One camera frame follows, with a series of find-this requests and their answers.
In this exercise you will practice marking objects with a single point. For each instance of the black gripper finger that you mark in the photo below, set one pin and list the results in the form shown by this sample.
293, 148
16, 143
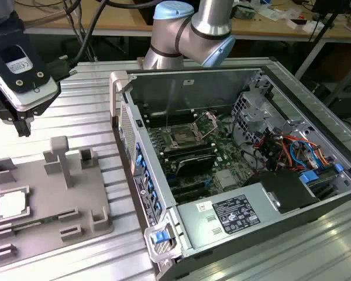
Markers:
22, 127

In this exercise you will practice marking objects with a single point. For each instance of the silver square CPU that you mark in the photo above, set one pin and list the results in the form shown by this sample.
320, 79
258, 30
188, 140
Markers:
12, 205

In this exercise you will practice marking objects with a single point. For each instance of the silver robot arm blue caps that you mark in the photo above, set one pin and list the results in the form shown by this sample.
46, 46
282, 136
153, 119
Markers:
204, 17

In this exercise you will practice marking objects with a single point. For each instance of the blue slot retainer clip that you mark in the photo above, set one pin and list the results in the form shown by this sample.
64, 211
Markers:
158, 207
154, 196
139, 160

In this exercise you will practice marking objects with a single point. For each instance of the black RAM slot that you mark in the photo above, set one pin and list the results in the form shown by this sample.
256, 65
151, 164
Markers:
169, 114
190, 153
171, 121
187, 147

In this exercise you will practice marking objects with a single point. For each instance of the CPU socket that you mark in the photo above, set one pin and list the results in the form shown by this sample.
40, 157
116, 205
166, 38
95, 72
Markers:
182, 137

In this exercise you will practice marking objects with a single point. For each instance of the black expansion slot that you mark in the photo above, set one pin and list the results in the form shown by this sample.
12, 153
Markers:
190, 188
193, 196

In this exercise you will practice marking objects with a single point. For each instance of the grey plastic parts rack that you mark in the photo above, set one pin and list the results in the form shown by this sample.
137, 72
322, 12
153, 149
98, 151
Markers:
46, 202

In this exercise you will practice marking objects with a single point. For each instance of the green RAM stick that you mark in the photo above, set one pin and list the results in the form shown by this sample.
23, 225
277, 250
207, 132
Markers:
32, 224

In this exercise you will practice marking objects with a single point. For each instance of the thin metal locking lever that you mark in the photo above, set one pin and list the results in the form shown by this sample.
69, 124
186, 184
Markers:
167, 120

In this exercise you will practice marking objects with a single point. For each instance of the black heatsink card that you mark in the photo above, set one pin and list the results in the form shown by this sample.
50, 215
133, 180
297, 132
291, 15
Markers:
194, 165

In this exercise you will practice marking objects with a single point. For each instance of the grey latch with blue tab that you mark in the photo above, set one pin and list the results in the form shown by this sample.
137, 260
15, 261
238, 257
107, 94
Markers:
161, 248

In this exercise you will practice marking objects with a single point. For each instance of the open grey PC case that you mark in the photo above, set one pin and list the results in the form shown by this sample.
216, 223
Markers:
193, 231

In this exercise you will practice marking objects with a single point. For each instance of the green motherboard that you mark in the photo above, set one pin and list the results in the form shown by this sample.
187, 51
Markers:
222, 152

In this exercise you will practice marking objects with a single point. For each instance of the grey power supply unit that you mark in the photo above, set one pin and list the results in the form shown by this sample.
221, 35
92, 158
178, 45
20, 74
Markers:
199, 225

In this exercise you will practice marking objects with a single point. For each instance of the silver chipset heatsink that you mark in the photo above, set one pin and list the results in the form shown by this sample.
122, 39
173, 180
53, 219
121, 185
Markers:
225, 179

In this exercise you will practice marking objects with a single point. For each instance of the perforated metal drive cage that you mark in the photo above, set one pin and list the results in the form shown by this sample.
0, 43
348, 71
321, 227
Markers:
251, 114

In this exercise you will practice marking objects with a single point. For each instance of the green electronic device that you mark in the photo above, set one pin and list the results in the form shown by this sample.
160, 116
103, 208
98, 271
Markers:
242, 11

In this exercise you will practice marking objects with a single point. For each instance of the white papers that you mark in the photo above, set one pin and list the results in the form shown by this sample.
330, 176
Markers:
270, 14

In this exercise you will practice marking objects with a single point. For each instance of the black plastic shroud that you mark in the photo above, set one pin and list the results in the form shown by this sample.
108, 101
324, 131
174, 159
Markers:
289, 190

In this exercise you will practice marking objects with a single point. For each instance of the wooden desk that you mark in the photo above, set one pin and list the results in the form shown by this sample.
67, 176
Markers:
280, 29

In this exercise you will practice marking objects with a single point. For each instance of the small white box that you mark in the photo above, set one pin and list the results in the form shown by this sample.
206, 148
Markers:
305, 25

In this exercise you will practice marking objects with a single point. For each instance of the small blue bay clip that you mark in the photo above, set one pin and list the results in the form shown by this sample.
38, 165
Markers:
339, 168

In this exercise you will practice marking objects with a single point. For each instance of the black tripod stand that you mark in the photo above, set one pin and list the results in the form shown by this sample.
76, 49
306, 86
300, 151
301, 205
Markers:
324, 20

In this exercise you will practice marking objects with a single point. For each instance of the black box under desk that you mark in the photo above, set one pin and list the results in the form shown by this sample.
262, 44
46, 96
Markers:
345, 102

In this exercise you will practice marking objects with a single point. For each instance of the black camera mounting bracket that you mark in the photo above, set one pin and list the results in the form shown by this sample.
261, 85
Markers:
24, 77

